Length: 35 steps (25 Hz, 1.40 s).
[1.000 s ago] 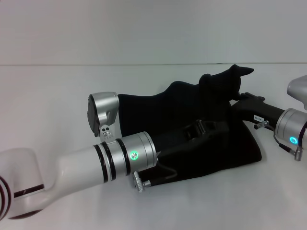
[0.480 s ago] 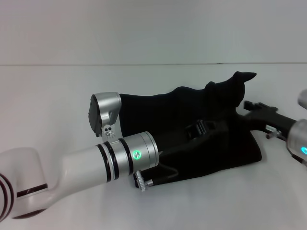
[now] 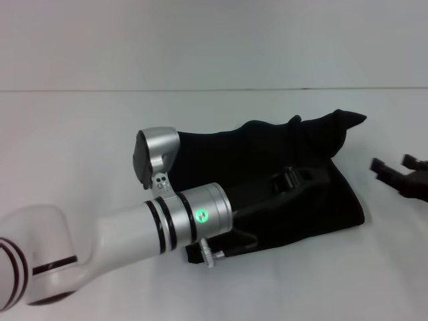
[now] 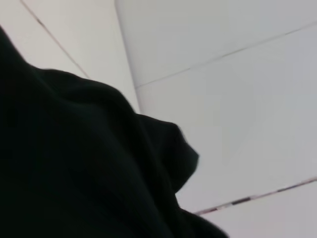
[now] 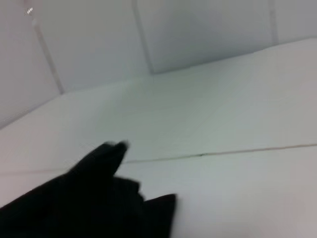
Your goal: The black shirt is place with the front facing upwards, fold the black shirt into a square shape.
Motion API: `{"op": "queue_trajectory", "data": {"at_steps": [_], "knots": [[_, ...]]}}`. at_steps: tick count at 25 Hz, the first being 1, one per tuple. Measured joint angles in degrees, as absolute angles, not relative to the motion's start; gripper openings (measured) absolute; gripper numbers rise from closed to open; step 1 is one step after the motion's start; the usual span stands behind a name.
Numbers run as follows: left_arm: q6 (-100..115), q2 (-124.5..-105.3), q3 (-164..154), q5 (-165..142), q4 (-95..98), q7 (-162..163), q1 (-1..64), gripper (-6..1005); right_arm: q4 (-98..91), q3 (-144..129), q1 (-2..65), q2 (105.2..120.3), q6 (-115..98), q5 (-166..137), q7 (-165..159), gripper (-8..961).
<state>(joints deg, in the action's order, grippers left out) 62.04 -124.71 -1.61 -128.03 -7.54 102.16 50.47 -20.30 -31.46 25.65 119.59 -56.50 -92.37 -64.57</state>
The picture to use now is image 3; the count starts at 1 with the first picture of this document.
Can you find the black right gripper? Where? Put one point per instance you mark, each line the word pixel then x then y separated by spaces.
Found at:
pixel 414 187

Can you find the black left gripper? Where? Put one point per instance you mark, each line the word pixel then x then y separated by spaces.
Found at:
pixel 267 197

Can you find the black t-shirt with FREE print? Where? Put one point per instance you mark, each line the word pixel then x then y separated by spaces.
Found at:
pixel 301 147

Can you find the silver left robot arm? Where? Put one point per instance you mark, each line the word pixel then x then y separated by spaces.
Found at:
pixel 117 230

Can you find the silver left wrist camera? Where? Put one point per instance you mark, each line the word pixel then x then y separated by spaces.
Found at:
pixel 155 150

